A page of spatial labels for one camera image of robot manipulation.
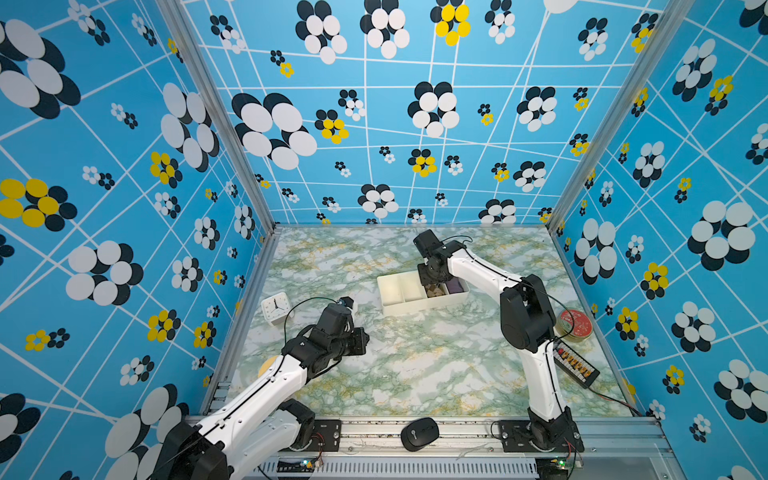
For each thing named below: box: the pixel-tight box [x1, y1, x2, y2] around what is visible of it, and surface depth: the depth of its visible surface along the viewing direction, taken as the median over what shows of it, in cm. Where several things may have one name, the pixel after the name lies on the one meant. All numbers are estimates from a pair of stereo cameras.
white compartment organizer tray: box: [377, 270, 470, 315], surface depth 98 cm
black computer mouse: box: [400, 417, 439, 452], surface depth 75 cm
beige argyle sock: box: [425, 284, 445, 298], surface depth 96 cm
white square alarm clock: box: [261, 292, 294, 326], surface depth 96 cm
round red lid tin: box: [555, 308, 593, 343], surface depth 91 cm
